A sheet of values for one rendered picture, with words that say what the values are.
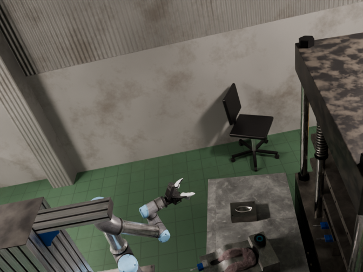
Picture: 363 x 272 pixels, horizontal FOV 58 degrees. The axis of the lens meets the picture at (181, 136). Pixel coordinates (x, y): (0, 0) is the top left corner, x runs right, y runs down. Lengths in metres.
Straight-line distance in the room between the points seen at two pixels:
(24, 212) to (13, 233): 0.10
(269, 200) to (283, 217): 0.20
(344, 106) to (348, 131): 0.20
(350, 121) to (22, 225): 1.47
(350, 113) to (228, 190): 1.56
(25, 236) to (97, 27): 2.88
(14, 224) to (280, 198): 2.04
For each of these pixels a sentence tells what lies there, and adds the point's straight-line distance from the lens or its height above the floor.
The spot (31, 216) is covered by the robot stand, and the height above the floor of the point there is 2.03.
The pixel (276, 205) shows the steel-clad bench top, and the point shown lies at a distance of 2.83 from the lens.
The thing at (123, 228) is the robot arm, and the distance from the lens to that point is 1.90.
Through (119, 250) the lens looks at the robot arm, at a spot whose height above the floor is 1.29.
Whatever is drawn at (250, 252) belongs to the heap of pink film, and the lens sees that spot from 2.46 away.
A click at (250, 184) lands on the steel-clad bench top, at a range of 3.00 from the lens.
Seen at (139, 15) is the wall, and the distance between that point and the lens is 3.86.
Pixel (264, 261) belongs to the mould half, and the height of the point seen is 0.91.
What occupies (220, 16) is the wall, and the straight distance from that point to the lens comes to 3.91.
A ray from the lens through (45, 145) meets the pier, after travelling 4.59.
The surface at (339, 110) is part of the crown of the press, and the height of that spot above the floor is 2.00.
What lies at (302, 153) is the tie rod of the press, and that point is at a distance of 2.84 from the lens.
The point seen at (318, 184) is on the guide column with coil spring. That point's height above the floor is 1.15.
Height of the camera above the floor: 2.96
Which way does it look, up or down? 36 degrees down
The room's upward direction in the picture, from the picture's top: 15 degrees counter-clockwise
